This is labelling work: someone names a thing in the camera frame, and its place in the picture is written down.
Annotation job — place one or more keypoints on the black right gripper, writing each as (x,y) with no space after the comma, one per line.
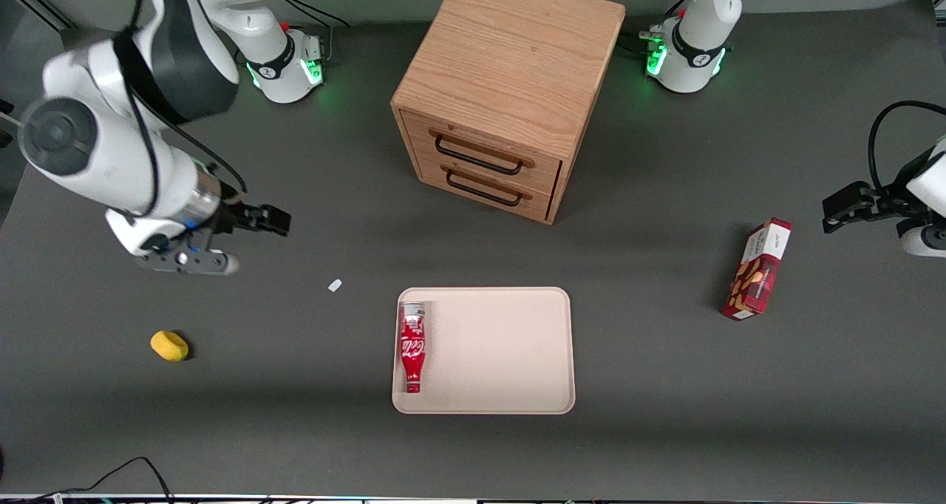
(235,216)

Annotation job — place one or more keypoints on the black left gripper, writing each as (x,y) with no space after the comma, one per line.
(884,198)

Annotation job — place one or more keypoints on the red coke bottle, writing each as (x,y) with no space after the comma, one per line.
(412,349)

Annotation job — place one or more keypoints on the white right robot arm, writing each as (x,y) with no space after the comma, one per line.
(111,157)

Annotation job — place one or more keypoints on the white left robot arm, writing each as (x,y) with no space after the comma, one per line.
(695,46)

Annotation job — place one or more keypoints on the beige rectangular tray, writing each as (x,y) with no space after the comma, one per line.
(495,356)

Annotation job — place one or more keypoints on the red cookie box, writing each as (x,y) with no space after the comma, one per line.
(754,275)

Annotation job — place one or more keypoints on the yellow sponge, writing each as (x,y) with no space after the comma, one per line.
(168,345)

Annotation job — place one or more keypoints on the wooden drawer front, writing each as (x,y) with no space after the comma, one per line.
(543,171)
(536,202)

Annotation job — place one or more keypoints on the wooden two-drawer cabinet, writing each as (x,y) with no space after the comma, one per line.
(510,46)

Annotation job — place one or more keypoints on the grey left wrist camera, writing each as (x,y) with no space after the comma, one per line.
(924,242)

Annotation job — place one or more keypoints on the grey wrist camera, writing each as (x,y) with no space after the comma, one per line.
(924,242)
(192,261)

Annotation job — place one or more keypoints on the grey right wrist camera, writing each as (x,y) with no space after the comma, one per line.
(192,261)

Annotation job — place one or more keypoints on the aluminium frame rail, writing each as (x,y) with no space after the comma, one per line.
(33,1)

